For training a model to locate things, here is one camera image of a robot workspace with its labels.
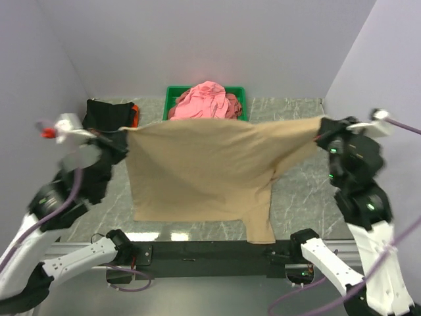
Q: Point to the dusty rose t shirt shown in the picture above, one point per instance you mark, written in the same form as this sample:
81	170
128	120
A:
235	108

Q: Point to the black folded t shirt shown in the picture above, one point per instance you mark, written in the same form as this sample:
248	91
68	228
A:
107	117

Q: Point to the green plastic bin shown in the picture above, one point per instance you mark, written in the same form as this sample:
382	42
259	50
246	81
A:
174	92

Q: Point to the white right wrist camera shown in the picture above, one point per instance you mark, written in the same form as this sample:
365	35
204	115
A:
378	126

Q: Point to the pink t shirt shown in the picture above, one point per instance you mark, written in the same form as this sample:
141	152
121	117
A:
206	100

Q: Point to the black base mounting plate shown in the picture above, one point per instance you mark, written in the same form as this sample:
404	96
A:
213	259

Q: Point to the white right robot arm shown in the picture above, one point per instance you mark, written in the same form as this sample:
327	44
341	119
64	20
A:
380	288

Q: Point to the beige t shirt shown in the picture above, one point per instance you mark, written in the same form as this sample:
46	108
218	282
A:
205	170

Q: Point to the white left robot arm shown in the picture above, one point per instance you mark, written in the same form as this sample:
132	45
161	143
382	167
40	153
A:
26	277

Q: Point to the orange folded t shirt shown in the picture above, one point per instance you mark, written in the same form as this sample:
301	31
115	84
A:
134	112

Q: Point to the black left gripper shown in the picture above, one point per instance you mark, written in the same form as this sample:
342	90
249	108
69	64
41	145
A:
120	152

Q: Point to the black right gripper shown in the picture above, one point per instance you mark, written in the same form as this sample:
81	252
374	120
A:
330	126

